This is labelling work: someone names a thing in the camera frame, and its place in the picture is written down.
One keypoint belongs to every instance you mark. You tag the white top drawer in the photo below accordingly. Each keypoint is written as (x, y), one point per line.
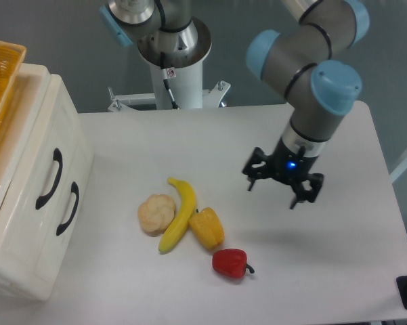
(55, 150)

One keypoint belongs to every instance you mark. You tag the yellow bell pepper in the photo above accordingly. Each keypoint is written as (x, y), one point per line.
(207, 228)

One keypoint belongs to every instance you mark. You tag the yellow banana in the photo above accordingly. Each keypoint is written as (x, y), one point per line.
(178, 227)

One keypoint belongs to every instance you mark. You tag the round beige bread roll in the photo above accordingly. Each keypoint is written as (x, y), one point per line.
(156, 213)

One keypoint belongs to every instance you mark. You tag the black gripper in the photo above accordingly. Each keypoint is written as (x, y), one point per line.
(289, 164)

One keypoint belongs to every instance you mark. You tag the white lower drawer black handle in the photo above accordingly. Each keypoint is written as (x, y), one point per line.
(38, 245)

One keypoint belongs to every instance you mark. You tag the white drawer cabinet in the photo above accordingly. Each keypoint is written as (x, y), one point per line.
(31, 84)

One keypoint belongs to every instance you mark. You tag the red bell pepper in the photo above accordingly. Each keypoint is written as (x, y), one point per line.
(231, 262)

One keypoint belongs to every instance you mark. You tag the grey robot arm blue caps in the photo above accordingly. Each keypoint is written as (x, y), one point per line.
(299, 67)

